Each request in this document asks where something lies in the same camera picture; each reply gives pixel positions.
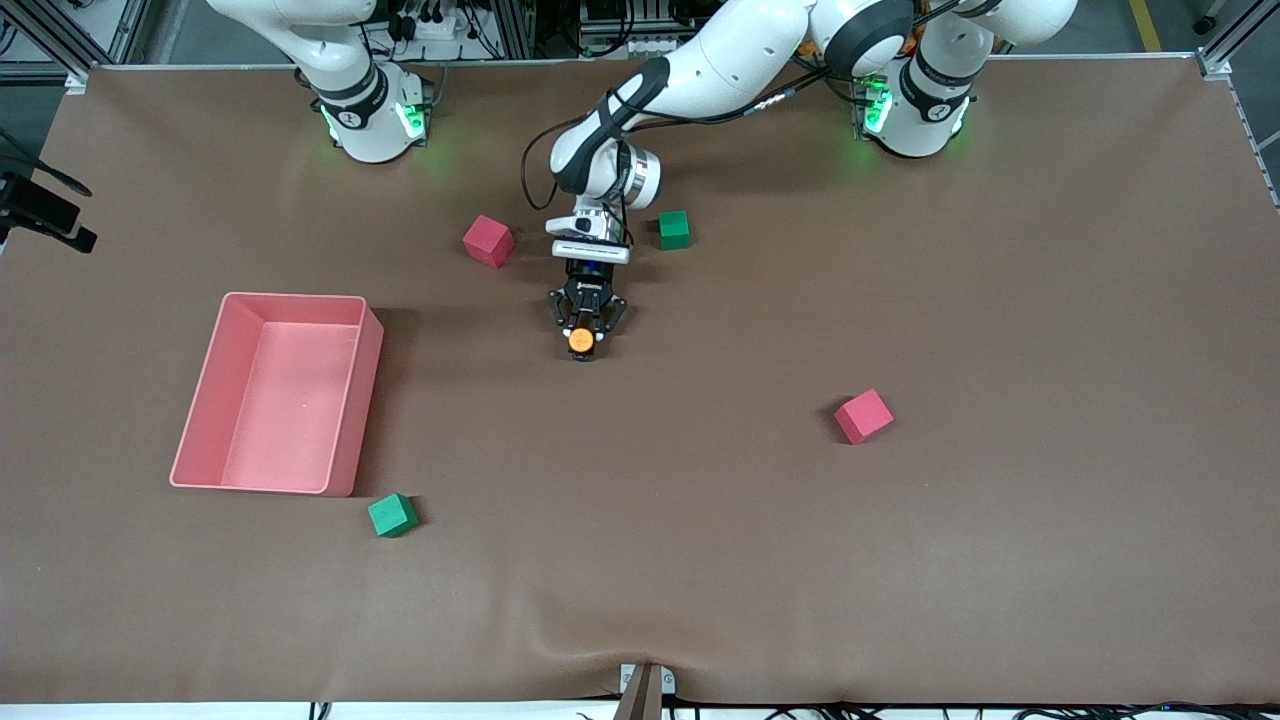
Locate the red foam cube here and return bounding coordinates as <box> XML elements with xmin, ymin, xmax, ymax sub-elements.
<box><xmin>834</xmin><ymin>388</ymin><xmax>896</xmax><ymax>446</ymax></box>
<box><xmin>462</xmin><ymin>214</ymin><xmax>517</xmax><ymax>269</ymax></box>

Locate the brown table mat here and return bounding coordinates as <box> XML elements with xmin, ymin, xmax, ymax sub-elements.
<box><xmin>0</xmin><ymin>55</ymin><xmax>1280</xmax><ymax>706</ymax></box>

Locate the pink plastic tray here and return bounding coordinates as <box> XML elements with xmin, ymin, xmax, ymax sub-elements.
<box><xmin>168</xmin><ymin>291</ymin><xmax>385</xmax><ymax>498</ymax></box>

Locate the white power strip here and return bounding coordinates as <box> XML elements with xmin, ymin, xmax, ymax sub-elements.
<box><xmin>405</xmin><ymin>10</ymin><xmax>476</xmax><ymax>43</ymax></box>

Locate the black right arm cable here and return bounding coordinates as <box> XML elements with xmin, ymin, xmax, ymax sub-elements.
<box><xmin>0</xmin><ymin>128</ymin><xmax>93</xmax><ymax>197</ymax></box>

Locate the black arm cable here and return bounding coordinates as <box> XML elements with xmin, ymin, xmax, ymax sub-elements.
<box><xmin>0</xmin><ymin>128</ymin><xmax>93</xmax><ymax>197</ymax></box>
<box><xmin>519</xmin><ymin>0</ymin><xmax>961</xmax><ymax>213</ymax></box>

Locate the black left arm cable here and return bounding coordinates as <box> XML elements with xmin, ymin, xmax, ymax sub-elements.
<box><xmin>519</xmin><ymin>0</ymin><xmax>961</xmax><ymax>213</ymax></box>

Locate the metal table edge bracket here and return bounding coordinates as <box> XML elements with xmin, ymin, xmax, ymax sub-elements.
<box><xmin>618</xmin><ymin>662</ymin><xmax>677</xmax><ymax>720</ymax></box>

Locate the aluminium table frame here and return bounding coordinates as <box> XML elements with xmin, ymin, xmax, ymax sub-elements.
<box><xmin>0</xmin><ymin>0</ymin><xmax>1280</xmax><ymax>211</ymax></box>

